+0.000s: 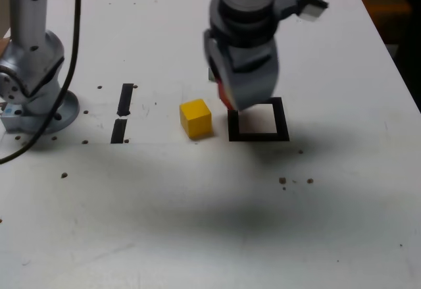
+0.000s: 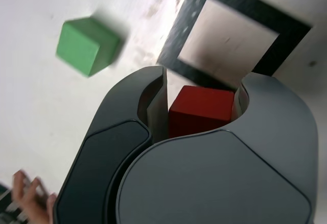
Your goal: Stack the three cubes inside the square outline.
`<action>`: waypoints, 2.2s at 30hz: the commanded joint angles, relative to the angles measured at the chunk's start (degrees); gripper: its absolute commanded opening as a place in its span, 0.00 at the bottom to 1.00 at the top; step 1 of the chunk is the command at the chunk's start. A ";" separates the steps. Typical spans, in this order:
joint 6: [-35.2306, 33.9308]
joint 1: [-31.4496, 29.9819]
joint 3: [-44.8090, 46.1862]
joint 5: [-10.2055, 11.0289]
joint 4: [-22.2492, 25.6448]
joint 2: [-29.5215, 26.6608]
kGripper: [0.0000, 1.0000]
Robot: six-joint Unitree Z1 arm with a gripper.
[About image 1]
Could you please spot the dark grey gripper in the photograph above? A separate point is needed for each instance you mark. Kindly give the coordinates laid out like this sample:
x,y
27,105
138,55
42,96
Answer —
x,y
251,57

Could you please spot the red cube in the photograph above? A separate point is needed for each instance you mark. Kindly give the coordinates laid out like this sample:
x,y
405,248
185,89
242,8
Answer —
x,y
224,95

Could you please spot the yellow cube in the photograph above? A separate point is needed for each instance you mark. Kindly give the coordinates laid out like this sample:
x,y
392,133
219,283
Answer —
x,y
195,119

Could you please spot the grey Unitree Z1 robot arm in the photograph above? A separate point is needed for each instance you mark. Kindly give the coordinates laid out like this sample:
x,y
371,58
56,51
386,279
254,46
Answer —
x,y
28,12

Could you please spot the black tape square outline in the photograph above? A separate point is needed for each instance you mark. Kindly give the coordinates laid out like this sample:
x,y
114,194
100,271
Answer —
x,y
283,121

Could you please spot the black tape strip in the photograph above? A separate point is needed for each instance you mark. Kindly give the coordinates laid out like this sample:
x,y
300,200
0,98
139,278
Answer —
x,y
124,99

